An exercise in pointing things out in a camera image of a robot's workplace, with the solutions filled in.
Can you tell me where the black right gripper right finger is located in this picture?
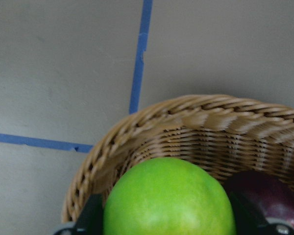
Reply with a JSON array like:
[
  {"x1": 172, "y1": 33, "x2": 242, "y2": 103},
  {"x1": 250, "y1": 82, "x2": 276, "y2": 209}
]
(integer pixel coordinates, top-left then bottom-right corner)
[{"x1": 229, "y1": 192, "x2": 269, "y2": 235}]

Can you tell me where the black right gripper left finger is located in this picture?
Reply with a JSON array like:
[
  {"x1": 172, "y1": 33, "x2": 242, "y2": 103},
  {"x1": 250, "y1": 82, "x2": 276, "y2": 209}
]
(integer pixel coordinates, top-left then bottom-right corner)
[{"x1": 73, "y1": 194, "x2": 103, "y2": 235}]

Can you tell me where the dark purple apple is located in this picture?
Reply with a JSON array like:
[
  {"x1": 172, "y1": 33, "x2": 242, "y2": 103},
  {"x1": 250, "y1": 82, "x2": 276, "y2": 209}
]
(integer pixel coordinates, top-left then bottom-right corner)
[{"x1": 223, "y1": 170, "x2": 294, "y2": 228}]

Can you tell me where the green apple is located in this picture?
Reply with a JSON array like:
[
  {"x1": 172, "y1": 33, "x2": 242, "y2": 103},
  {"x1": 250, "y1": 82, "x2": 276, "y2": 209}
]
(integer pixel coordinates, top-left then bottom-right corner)
[{"x1": 103, "y1": 158, "x2": 236, "y2": 235}]

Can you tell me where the woven wicker basket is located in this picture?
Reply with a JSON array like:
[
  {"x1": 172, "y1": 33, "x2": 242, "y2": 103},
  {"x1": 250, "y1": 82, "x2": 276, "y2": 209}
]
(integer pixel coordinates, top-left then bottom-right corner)
[{"x1": 61, "y1": 94, "x2": 294, "y2": 223}]

